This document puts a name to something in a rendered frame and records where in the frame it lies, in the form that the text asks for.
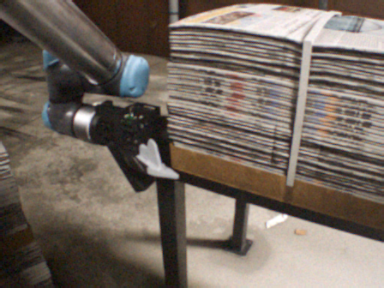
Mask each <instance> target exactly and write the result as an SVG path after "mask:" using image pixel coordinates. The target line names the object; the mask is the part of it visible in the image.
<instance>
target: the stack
mask: <svg viewBox="0 0 384 288"><path fill-rule="evenodd" d="M27 223H28V222H27V218H26V216H25V214H24V212H23V210H22V207H21V198H20V193H19V188H18V187H17V185H16V183H15V175H14V174H13V172H12V170H10V167H9V156H8V154H7V153H6V150H5V148H4V146H3V144H2V143H1V141H0V240H1V239H2V238H5V237H7V236H10V235H11V234H15V233H16V232H18V231H21V230H23V229H26V228H27V227H28V225H27ZM34 241H35V239H34ZM49 269H50V268H48V266H47V265H46V260H45V258H44V257H43V256H42V254H41V251H40V246H39V245H38V243H37V242H36V241H35V242H33V243H30V244H28V245H27V246H24V247H23V248H20V249H18V250H15V251H14V252H11V253H9V254H8V255H5V256H3V257H0V288H55V287H54V284H53V283H52V281H51V277H50V276H51V273H50V270H49Z"/></svg>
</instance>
